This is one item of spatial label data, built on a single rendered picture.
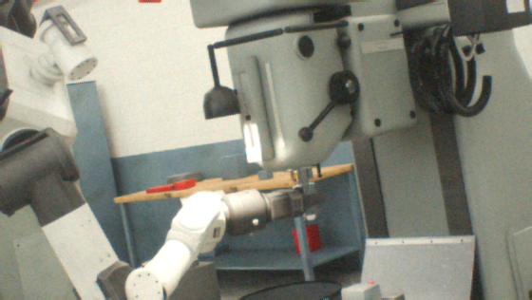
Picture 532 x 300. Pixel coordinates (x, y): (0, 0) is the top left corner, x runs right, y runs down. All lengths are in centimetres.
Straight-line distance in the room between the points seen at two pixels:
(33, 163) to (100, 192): 766
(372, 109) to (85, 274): 71
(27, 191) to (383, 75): 81
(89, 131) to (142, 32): 115
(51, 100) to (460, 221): 97
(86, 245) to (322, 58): 62
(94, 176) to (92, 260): 763
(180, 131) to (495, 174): 665
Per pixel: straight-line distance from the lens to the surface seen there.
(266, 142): 184
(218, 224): 184
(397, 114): 201
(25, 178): 163
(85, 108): 929
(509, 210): 223
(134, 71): 909
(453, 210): 217
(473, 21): 189
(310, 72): 184
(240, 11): 183
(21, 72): 178
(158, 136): 894
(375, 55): 198
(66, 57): 173
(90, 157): 925
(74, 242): 163
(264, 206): 186
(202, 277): 222
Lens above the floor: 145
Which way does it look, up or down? 3 degrees down
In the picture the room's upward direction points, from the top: 10 degrees counter-clockwise
